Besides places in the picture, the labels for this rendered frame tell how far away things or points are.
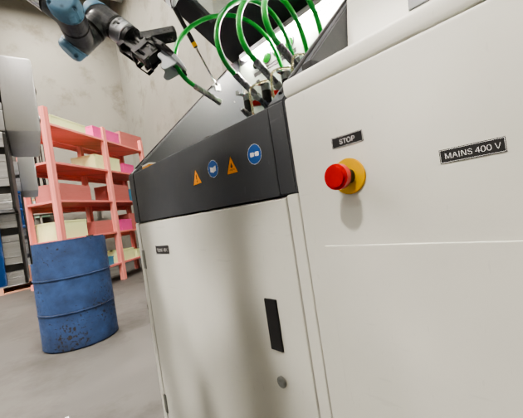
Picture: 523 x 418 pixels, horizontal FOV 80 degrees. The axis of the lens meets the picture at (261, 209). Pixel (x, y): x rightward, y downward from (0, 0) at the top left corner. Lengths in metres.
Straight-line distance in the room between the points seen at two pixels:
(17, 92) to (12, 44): 8.86
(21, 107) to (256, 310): 0.50
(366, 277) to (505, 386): 0.18
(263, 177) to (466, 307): 0.36
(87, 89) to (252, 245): 8.61
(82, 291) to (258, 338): 2.04
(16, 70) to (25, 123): 0.06
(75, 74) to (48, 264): 7.03
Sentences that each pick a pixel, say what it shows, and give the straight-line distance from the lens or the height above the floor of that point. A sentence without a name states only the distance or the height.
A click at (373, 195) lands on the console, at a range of 0.45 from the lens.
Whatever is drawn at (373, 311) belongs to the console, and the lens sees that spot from 0.49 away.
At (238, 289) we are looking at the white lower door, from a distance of 0.69.
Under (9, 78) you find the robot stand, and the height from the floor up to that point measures 0.97.
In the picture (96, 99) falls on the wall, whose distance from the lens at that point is 9.02.
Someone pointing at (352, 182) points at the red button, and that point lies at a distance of 0.46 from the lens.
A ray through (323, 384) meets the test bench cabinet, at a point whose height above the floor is 0.46.
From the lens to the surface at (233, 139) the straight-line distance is 0.64.
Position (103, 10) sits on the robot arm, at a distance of 1.20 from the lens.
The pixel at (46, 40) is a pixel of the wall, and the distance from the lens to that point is 9.48.
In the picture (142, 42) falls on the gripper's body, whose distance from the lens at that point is 1.10.
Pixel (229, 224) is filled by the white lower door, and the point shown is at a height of 0.75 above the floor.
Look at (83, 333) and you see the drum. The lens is 2.66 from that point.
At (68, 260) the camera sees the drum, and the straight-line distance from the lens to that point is 2.58.
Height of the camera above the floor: 0.77
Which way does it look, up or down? level
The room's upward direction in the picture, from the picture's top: 9 degrees counter-clockwise
